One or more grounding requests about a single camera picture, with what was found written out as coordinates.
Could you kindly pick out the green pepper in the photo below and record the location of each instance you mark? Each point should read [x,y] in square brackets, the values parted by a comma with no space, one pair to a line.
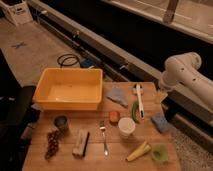
[134,112]

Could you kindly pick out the silver metal fork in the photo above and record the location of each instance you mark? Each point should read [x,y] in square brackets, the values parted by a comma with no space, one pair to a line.
[103,129]

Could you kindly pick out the yellow plastic tray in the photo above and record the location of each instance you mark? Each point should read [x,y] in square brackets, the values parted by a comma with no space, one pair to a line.
[69,89]

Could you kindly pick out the small orange cup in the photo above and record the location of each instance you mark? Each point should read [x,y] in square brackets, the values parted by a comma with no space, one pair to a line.
[114,116]

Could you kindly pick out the bunch of dark grapes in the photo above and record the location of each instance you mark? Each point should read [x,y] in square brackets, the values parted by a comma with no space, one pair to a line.
[53,144]

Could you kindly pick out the light blue cloth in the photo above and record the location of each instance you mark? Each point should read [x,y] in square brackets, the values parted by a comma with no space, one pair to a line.
[116,95]

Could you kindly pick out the blue sponge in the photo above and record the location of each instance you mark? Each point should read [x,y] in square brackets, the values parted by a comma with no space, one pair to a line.
[160,123]

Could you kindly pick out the white paper cup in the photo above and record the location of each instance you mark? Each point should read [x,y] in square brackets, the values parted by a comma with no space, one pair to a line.
[126,127]

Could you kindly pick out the small green bowl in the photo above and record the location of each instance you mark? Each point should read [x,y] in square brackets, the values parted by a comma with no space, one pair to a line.
[159,153]

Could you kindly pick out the wooden scrub brush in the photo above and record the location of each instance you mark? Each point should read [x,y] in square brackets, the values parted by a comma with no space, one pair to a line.
[80,146]

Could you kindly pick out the blue object on floor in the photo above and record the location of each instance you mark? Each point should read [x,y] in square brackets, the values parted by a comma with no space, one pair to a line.
[86,63]

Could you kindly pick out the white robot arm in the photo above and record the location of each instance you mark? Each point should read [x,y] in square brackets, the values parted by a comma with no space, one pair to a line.
[183,68]

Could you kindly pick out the dark metal cup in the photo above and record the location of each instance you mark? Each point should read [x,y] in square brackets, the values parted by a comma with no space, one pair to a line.
[61,123]

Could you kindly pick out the white storage box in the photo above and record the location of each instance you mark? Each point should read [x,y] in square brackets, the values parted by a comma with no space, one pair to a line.
[17,14]

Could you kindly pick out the black chair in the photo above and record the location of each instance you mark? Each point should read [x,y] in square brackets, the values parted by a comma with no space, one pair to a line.
[15,112]

